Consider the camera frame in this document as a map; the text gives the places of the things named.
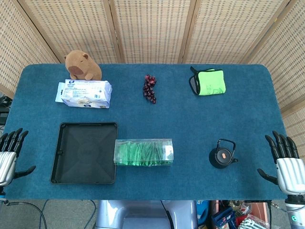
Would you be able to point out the dark red grape bunch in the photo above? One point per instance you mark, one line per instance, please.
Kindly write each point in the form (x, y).
(149, 88)

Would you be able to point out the white wet wipes pack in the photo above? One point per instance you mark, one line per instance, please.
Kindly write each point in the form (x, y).
(85, 94)

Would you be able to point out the clear box of green packets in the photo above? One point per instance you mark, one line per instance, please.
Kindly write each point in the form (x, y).
(143, 152)

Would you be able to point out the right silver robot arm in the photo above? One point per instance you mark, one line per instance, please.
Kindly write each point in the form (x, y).
(295, 212)

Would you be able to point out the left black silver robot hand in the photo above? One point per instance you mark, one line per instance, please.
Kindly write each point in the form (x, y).
(7, 164)

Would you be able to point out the blue cardboard box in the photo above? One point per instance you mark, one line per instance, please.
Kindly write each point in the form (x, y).
(222, 218)

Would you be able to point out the grey robot torso base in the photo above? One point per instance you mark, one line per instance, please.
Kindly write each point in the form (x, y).
(143, 214)

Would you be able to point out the brown capybara plush toy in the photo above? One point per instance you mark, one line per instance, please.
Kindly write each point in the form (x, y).
(83, 65)

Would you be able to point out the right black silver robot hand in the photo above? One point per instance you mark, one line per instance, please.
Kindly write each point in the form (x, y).
(291, 171)

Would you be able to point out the black white striped cloth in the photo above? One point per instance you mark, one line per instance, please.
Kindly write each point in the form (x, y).
(252, 224)

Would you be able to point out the black square plastic tray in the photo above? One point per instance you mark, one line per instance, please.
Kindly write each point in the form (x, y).
(83, 152)

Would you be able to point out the row of green sachets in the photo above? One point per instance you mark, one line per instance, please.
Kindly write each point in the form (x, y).
(140, 152)

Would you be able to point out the black electronic device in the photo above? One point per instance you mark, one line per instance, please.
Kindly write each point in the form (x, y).
(3, 112)

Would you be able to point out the woven rattan folding screen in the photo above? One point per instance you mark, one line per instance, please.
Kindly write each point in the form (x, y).
(152, 28)

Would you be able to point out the folded green cloth black trim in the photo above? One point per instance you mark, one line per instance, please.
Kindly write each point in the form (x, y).
(212, 82)

